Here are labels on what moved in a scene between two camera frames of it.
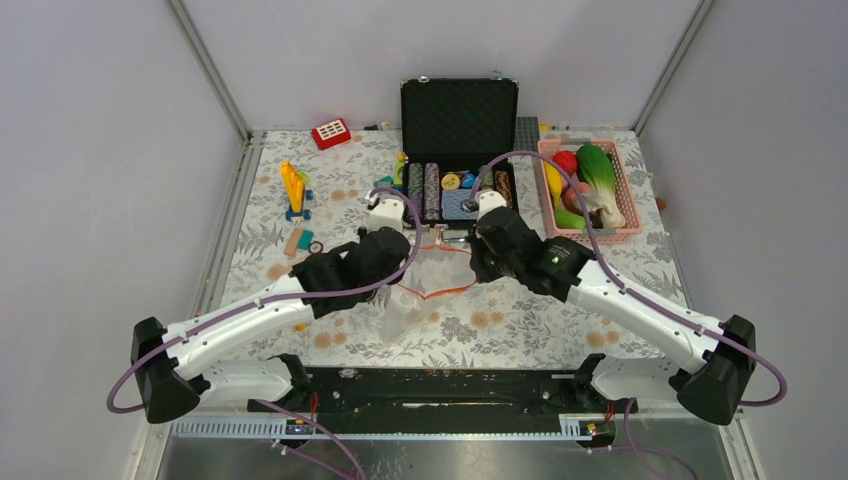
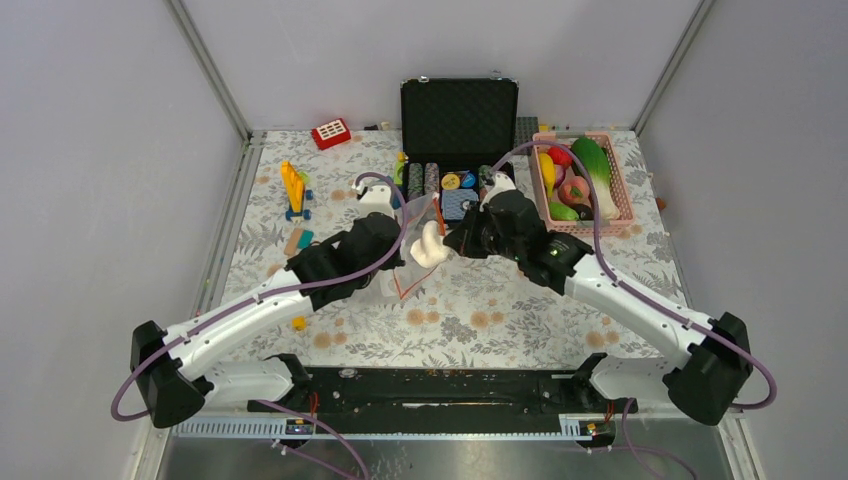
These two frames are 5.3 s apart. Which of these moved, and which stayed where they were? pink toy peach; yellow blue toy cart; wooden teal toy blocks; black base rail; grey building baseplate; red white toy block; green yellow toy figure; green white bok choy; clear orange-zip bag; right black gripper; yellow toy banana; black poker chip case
Moved: pink toy peach; clear orange-zip bag; yellow toy banana; right black gripper
Stayed: green white bok choy; red white toy block; black poker chip case; grey building baseplate; black base rail; green yellow toy figure; yellow blue toy cart; wooden teal toy blocks
